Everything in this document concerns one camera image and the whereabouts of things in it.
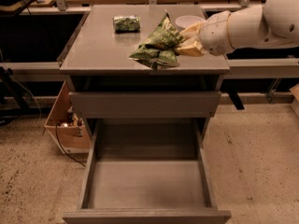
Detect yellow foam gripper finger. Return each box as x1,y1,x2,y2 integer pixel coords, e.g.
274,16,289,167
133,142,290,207
175,36,206,57
180,21,205,39

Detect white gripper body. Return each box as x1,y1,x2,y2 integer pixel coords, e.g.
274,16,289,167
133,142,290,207
198,10,234,56

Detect green jalapeno chip bag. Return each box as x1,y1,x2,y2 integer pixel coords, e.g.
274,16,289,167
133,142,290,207
130,13,185,69

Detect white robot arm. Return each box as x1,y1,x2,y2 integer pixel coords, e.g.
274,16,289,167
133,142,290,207
175,0,299,57

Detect small green snack bag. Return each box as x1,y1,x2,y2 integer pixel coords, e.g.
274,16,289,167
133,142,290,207
113,15,140,33

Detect grey drawer cabinet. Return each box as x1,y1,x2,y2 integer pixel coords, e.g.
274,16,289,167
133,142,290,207
61,5,229,133

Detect closed grey top drawer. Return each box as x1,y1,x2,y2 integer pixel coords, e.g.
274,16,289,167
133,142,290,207
69,91,221,119

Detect open grey middle drawer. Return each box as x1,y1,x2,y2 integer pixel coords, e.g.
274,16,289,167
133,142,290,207
63,119,231,224

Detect white ceramic bowl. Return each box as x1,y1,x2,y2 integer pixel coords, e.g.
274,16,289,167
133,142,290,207
175,15,205,29

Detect wooden box with clutter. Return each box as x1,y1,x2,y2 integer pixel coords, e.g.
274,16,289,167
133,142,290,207
44,82,91,154

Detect black stand at left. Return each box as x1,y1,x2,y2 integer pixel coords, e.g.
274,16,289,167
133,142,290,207
0,67,29,126

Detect grey metal frame rail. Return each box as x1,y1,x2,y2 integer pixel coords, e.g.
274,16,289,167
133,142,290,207
1,58,299,82

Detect black cable on floor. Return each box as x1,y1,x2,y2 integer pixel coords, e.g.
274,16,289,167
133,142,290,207
54,122,87,168

